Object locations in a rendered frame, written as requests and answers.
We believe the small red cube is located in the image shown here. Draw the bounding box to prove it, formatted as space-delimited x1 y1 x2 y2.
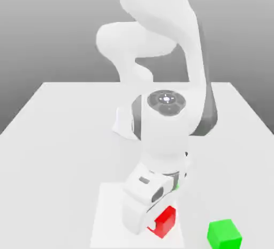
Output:
147 205 177 239

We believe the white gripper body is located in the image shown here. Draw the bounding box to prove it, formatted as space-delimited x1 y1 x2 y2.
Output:
121 185 179 236

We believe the small green cube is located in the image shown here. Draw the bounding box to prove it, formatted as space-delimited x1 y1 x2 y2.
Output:
207 218 243 249

